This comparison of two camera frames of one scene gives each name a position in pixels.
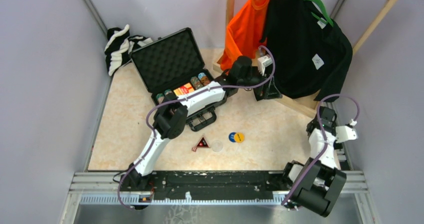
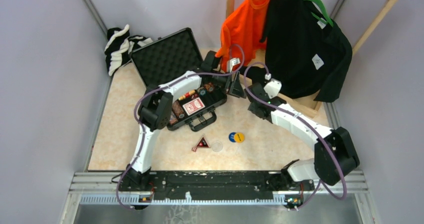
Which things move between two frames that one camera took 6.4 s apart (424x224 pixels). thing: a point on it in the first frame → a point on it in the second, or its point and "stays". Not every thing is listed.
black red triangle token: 202,143 stays
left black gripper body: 257,77 → 226,80
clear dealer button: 217,146 stays
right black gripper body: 334,125 → 252,109
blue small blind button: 231,137 stays
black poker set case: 171,66 stays
